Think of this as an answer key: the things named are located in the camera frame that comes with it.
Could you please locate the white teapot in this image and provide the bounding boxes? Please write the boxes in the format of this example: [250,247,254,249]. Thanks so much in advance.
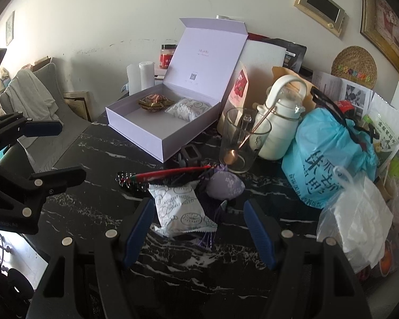
[249,75,308,161]

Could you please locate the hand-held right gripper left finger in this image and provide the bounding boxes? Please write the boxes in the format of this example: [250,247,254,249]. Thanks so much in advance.
[23,198,160,319]

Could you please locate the black pouch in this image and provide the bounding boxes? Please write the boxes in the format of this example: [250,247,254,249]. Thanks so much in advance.
[263,38,307,74]

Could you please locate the white printed snack packet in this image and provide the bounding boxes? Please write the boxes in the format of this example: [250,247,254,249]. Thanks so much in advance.
[164,97,213,122]
[148,186,218,238]

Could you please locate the rose gold spoon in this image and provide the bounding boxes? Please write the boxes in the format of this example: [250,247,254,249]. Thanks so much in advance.
[223,98,281,165]

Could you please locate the grey chair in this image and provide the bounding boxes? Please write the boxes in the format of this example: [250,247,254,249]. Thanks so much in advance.
[0,62,90,173]

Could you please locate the white cloth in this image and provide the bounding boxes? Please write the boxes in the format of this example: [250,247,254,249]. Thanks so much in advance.
[7,70,60,123]

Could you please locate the clear glass cup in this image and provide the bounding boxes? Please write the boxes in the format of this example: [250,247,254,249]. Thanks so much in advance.
[219,107,272,173]

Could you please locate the white foam board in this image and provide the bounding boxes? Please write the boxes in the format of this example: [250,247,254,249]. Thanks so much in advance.
[243,39,286,110]

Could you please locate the white plastic bag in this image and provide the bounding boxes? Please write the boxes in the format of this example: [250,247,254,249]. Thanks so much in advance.
[317,166,394,273]

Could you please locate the purple sachet pouch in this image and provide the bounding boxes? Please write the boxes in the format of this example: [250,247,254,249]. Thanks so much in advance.
[197,163,245,250]

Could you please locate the blue plastic bag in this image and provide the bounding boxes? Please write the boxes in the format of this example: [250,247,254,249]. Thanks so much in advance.
[281,106,380,210]

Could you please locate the kraft pouch with red label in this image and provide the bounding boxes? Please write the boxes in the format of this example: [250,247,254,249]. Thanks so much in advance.
[217,61,253,137]

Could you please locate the black binder clip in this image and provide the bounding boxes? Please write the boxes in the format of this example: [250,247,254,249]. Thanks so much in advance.
[178,145,202,168]

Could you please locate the leaning picture frames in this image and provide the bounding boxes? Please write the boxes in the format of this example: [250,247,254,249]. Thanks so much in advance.
[63,90,93,122]

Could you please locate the small wall picture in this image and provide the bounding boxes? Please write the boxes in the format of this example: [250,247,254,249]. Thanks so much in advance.
[5,11,15,46]

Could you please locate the lavender gift box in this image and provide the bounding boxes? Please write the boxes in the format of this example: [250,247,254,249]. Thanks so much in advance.
[105,18,249,163]

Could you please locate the red snack packet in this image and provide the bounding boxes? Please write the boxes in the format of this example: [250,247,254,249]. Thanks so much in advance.
[138,164,215,182]

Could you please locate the printed paper leaflet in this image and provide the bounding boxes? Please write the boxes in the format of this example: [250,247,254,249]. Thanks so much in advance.
[311,70,375,110]

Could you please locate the green rice bag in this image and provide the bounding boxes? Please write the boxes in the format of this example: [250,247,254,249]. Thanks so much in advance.
[362,93,399,177]

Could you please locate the red label seasoning jar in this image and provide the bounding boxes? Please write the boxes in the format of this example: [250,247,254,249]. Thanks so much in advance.
[159,44,178,70]

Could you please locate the black polka dot scrunchie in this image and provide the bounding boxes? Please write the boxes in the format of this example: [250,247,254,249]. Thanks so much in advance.
[116,171,147,191]

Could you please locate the black bag strap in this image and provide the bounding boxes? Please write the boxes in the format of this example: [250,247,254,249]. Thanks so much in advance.
[309,87,381,145]

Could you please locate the wall intercom panel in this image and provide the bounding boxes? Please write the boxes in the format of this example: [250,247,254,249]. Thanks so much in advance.
[293,0,348,39]

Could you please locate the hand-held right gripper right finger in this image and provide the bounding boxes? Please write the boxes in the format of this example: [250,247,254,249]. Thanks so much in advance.
[243,199,373,319]

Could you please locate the framed picture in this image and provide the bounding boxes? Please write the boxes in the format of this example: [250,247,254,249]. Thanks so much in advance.
[360,0,399,72]

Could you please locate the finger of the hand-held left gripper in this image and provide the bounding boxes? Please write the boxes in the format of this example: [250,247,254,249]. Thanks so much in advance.
[0,111,63,160]
[0,165,88,236]

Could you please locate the kraft paper bag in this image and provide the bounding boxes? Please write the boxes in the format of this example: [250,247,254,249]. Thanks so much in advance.
[272,66,316,114]

